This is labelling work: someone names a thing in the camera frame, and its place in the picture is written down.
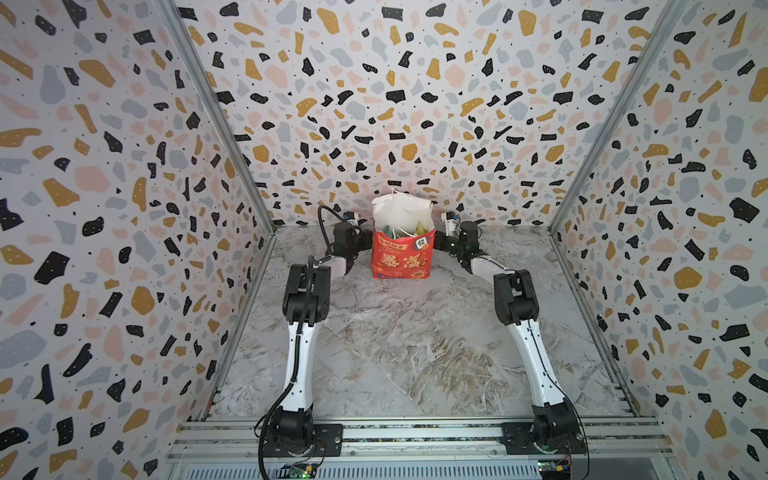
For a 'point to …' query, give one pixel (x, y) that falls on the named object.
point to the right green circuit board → (555, 469)
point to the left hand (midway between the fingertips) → (379, 230)
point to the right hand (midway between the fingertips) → (424, 235)
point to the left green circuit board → (301, 471)
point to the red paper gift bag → (403, 237)
